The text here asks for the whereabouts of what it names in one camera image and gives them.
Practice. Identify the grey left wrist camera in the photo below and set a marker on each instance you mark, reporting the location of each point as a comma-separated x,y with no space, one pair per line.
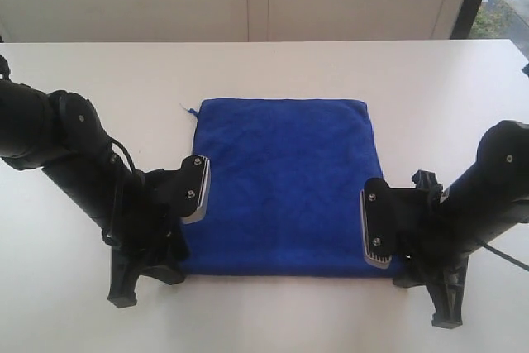
189,189

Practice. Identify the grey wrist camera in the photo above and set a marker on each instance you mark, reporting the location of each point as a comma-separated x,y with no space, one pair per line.
384,212
189,189

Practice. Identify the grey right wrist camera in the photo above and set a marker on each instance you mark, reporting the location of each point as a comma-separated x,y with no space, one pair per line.
384,212

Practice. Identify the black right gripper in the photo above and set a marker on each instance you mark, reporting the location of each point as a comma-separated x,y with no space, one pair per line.
424,254

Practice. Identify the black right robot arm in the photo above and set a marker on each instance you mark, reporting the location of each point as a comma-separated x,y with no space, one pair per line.
489,198

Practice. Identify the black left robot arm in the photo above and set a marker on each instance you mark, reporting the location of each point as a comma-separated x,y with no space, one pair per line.
60,134

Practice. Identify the blue towel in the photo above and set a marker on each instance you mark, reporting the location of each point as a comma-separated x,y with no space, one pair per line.
284,198

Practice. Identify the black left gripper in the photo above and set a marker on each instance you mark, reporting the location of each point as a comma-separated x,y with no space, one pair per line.
141,221

